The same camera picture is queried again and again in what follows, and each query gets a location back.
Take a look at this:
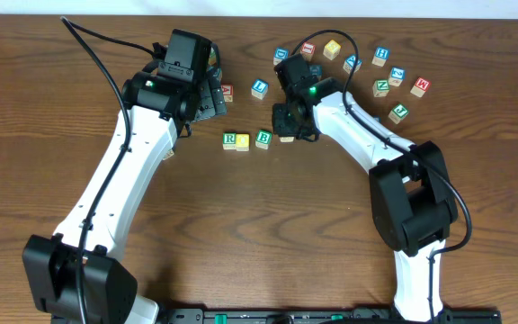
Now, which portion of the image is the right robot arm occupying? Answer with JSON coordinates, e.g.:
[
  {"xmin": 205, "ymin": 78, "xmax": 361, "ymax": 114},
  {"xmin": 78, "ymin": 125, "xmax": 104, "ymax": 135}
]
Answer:
[{"xmin": 272, "ymin": 76, "xmax": 464, "ymax": 322}]

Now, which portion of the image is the blue 2 wooden block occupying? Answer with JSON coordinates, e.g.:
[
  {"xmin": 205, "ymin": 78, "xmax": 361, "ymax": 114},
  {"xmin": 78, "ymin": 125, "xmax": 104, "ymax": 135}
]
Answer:
[{"xmin": 388, "ymin": 67, "xmax": 406, "ymax": 86}]

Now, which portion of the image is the blue D wooden block upper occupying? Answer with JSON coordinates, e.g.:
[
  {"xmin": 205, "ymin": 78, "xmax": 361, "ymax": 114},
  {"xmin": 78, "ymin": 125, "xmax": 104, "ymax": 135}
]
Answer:
[{"xmin": 273, "ymin": 48, "xmax": 289, "ymax": 66}]

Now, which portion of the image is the red A wooden block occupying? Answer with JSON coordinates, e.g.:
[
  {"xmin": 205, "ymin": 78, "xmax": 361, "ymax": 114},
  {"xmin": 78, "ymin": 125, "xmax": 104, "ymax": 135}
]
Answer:
[{"xmin": 221, "ymin": 85, "xmax": 234, "ymax": 103}]

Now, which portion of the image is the blue L wooden block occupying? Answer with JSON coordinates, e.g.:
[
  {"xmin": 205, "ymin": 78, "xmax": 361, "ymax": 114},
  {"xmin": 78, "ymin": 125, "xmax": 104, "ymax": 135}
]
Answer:
[{"xmin": 251, "ymin": 79, "xmax": 269, "ymax": 100}]

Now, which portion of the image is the yellow top wooden block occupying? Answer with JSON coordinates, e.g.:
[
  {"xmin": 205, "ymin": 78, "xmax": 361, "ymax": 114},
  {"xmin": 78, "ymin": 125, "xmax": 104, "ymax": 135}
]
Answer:
[{"xmin": 323, "ymin": 40, "xmax": 341, "ymax": 60}]

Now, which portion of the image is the yellow O wooden block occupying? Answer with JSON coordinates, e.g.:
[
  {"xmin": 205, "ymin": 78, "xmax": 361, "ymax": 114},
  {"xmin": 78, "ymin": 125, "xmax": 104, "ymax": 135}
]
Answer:
[
  {"xmin": 236, "ymin": 133, "xmax": 250, "ymax": 151},
  {"xmin": 279, "ymin": 136, "xmax": 295, "ymax": 143}
]

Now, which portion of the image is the green N wooden block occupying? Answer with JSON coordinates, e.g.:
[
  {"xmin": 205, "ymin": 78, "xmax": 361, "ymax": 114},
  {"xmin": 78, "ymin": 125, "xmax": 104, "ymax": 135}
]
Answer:
[{"xmin": 372, "ymin": 79, "xmax": 390, "ymax": 97}]

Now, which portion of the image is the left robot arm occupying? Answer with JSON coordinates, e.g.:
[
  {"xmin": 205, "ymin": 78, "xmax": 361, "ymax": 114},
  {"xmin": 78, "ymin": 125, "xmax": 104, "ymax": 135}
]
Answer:
[{"xmin": 22, "ymin": 66, "xmax": 227, "ymax": 323}]

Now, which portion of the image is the green B wooden block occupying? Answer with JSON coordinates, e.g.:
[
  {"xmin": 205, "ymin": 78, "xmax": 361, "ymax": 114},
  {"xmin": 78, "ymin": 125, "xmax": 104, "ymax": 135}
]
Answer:
[{"xmin": 255, "ymin": 130, "xmax": 272, "ymax": 149}]

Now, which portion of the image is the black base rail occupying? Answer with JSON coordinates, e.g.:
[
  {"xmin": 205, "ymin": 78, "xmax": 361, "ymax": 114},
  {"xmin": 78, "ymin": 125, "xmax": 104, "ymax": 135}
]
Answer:
[{"xmin": 156, "ymin": 307, "xmax": 503, "ymax": 324}]

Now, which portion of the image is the green R wooden block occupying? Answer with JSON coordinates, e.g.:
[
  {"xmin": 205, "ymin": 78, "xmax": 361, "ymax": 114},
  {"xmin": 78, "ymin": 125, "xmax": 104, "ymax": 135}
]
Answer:
[{"xmin": 222, "ymin": 132, "xmax": 237, "ymax": 150}]

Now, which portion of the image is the blue X wooden block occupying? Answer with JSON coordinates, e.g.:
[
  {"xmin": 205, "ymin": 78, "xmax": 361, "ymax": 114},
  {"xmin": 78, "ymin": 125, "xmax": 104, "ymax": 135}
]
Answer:
[{"xmin": 343, "ymin": 55, "xmax": 362, "ymax": 74}]

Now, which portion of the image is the green 4 wooden block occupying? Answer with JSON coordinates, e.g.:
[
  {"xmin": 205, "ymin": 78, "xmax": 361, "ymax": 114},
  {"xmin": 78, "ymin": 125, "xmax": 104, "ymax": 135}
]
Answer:
[{"xmin": 163, "ymin": 149, "xmax": 174, "ymax": 160}]

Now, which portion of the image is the blue d wooden block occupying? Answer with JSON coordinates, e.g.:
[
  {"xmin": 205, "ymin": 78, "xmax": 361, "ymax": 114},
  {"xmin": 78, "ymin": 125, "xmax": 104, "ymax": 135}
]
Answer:
[
  {"xmin": 273, "ymin": 48, "xmax": 289, "ymax": 66},
  {"xmin": 309, "ymin": 65, "xmax": 323, "ymax": 80}
]

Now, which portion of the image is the blue D wooden block lower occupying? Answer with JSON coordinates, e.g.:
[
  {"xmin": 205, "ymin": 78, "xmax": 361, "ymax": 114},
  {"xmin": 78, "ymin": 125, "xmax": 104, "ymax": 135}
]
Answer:
[{"xmin": 309, "ymin": 65, "xmax": 323, "ymax": 80}]

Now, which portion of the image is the red M wooden block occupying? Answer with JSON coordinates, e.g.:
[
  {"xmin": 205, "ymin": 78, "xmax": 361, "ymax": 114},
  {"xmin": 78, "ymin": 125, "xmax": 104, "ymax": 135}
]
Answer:
[{"xmin": 410, "ymin": 77, "xmax": 432, "ymax": 98}]

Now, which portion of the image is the blue H wooden block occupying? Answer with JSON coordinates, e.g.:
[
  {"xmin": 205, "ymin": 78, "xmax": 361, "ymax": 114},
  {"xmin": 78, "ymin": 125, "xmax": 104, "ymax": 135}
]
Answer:
[{"xmin": 371, "ymin": 47, "xmax": 390, "ymax": 67}]

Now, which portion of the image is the green J wooden block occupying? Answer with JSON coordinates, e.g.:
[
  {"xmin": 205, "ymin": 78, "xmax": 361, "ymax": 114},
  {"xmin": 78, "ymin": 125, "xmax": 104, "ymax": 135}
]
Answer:
[{"xmin": 388, "ymin": 103, "xmax": 409, "ymax": 124}]

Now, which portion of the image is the red I wooden block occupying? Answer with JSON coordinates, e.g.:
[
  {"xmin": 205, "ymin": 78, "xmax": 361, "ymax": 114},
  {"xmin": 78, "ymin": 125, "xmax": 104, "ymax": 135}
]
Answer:
[{"xmin": 300, "ymin": 41, "xmax": 317, "ymax": 62}]

